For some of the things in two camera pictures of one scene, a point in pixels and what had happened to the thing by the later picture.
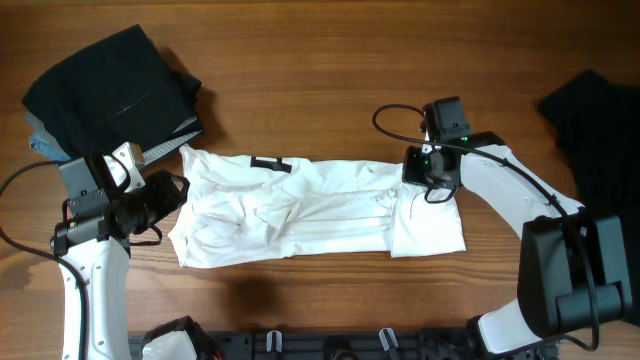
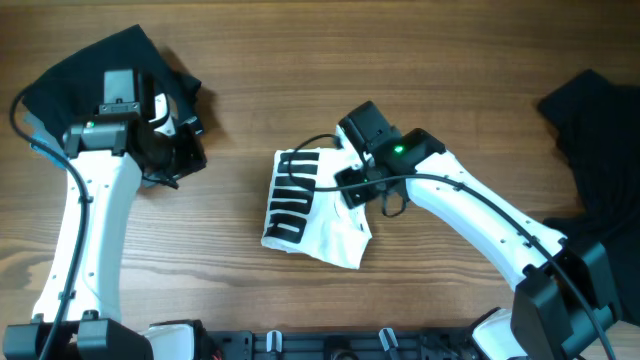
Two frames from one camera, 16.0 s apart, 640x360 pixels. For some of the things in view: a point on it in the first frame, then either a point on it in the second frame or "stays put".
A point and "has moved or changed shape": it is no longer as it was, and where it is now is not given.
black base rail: (331, 344) stays put
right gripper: (412, 168) → (358, 195)
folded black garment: (115, 92) stays put
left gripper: (170, 196) → (195, 157)
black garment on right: (599, 117) stays put
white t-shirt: (250, 206) has moved or changed shape
